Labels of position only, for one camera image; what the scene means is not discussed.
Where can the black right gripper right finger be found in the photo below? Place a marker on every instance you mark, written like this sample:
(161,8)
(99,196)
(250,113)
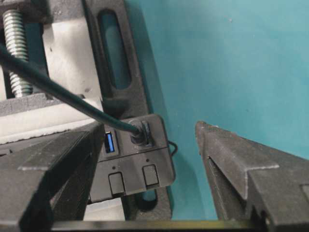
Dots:
(255,182)

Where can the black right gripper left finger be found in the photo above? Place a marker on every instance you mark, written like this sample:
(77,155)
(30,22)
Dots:
(49,181)

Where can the black multiport USB hub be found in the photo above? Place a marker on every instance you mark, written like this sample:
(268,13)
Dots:
(125,168)

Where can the black bench vise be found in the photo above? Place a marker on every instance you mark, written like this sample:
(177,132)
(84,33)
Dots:
(89,50)

